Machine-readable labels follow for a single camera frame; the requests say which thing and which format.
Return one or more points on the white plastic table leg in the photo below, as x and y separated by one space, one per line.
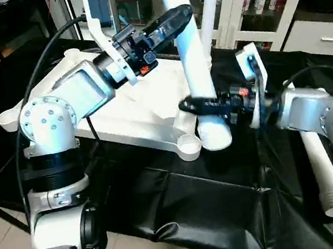
200 77
209 8
320 165

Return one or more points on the white plastic table top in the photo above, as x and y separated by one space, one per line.
140 109

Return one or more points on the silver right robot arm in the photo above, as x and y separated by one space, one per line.
322 116

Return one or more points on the white drawer unit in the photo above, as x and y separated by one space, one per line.
321 39

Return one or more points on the black table mat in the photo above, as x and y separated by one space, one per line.
190 213

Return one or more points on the black metal workbench leg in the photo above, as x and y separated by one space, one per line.
3 210

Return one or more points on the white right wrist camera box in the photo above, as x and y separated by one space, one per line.
252 76

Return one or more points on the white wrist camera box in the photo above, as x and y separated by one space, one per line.
105 43
252 76

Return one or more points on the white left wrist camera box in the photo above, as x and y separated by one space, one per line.
105 43

